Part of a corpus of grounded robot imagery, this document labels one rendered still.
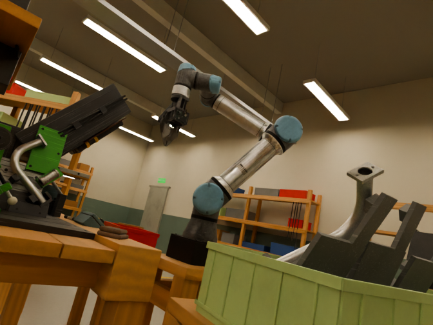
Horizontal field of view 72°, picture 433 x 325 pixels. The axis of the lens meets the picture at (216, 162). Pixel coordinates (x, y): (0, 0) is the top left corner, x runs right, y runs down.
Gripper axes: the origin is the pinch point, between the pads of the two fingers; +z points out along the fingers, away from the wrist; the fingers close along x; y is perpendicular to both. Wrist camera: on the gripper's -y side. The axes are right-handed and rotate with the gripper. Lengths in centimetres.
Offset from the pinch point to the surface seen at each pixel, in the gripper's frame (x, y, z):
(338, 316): -10, 84, 39
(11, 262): -41, 17, 48
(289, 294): -9, 75, 38
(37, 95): -21, -325, -89
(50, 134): -34, -40, 5
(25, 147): -42, -34, 14
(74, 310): 6, -59, 83
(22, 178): -39, -31, 26
